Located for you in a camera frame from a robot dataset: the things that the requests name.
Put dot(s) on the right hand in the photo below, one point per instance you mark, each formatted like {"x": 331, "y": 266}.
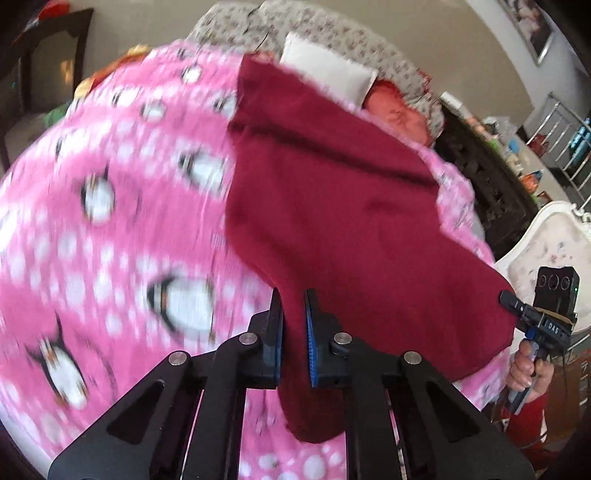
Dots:
{"x": 524, "y": 373}

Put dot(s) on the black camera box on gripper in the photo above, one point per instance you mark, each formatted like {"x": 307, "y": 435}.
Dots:
{"x": 556, "y": 290}

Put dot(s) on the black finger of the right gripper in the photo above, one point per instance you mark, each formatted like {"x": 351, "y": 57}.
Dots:
{"x": 511, "y": 303}

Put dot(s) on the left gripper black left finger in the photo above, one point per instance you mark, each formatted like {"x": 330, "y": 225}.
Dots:
{"x": 183, "y": 419}

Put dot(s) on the orange patterned cloth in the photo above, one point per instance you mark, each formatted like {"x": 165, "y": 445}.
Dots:
{"x": 134, "y": 54}

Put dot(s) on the framed wall picture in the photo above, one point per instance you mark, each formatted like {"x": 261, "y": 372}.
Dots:
{"x": 532, "y": 26}

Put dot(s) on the floral grey quilt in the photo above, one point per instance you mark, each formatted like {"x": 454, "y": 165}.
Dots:
{"x": 247, "y": 27}

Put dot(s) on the white pillow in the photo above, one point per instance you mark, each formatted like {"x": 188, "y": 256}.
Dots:
{"x": 343, "y": 77}

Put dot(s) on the metal rail rack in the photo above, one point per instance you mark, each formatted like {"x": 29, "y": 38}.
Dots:
{"x": 561, "y": 140}

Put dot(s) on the dark wooden side table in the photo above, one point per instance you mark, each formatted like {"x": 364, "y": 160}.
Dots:
{"x": 39, "y": 72}

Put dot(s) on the dark red knit garment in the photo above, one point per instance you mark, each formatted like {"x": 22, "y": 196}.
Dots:
{"x": 323, "y": 199}

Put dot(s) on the white upholstered chair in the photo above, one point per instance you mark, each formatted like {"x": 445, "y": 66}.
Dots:
{"x": 557, "y": 237}

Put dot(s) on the pink penguin blanket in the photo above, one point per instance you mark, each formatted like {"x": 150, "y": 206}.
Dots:
{"x": 112, "y": 244}

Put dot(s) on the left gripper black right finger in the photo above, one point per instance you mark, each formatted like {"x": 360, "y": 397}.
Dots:
{"x": 404, "y": 419}

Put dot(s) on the red sleeve right forearm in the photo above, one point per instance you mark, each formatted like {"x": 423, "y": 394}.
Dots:
{"x": 524, "y": 430}

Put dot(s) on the red heart cushion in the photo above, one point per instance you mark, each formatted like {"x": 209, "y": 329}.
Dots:
{"x": 386, "y": 102}

